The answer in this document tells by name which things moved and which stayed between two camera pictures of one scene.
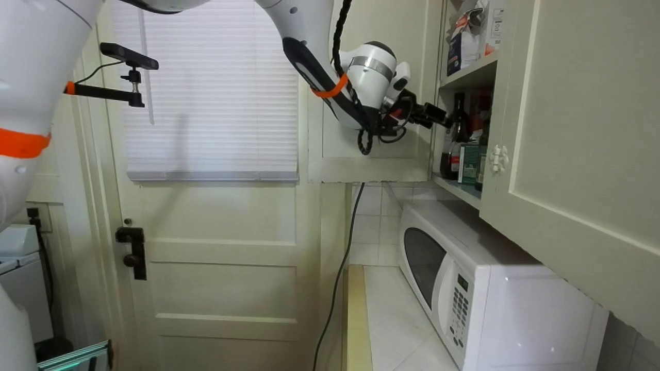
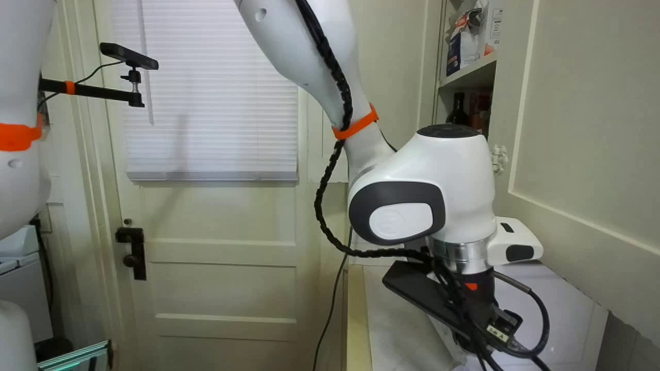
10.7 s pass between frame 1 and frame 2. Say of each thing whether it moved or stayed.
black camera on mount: stayed
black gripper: moved
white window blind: stayed
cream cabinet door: stayed
